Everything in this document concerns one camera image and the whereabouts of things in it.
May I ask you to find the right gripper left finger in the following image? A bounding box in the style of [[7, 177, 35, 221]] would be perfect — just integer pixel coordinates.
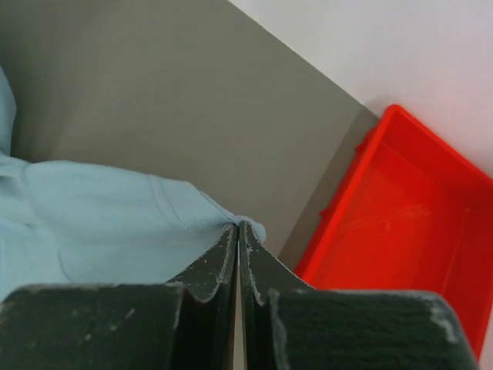
[[1, 224, 236, 369]]

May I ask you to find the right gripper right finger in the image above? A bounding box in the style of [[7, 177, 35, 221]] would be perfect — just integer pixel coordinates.
[[238, 222, 478, 369]]

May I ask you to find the grey-blue t shirt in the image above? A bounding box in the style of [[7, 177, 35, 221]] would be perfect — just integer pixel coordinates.
[[1, 77, 243, 297]]

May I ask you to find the red plastic bin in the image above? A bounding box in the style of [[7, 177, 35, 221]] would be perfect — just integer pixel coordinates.
[[295, 105, 492, 355]]

